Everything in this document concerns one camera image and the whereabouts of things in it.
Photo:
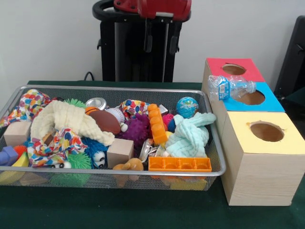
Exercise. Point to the colourful spotted cloth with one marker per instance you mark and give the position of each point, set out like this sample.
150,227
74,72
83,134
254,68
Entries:
66,143
28,102

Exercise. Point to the blue globe ball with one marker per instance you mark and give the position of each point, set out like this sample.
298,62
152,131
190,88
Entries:
187,107

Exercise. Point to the clear plastic bottle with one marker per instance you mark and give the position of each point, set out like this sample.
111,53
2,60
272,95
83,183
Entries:
226,88

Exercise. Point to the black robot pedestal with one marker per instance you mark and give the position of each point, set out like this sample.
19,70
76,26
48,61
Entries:
128,52

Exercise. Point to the long orange toy brick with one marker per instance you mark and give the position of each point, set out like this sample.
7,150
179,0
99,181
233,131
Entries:
157,126

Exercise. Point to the cream muslin cloth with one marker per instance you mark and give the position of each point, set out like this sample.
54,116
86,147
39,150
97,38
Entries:
64,117

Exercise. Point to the shallow metal mesh bin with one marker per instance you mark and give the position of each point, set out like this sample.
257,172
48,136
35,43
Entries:
143,94

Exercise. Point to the wide orange toy brick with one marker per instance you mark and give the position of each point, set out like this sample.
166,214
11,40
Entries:
178,164

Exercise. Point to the wooden box with three holes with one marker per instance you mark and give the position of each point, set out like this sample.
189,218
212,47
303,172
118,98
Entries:
262,171

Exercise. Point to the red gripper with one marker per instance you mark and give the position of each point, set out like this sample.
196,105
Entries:
164,8

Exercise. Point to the brown toy football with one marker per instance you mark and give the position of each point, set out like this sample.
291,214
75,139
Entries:
106,122

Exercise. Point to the black chair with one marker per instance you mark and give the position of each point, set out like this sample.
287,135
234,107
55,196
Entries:
293,59

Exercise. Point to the purple spiky ball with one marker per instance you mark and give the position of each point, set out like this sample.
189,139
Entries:
137,130

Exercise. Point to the green spiky ball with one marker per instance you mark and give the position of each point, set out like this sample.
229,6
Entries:
74,103

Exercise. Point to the mint green cloth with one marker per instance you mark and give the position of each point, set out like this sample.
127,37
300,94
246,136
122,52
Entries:
188,136

